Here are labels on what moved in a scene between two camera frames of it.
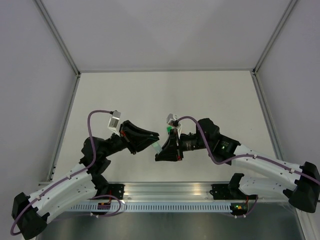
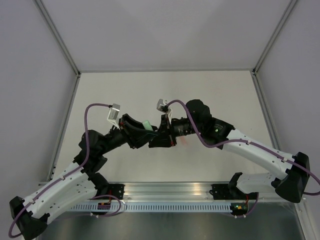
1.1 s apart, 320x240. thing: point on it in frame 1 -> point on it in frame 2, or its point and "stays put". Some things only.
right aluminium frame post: (290, 6) stays put
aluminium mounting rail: (167, 191) stays put
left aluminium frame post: (42, 10) stays put
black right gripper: (171, 148) -> (167, 137)
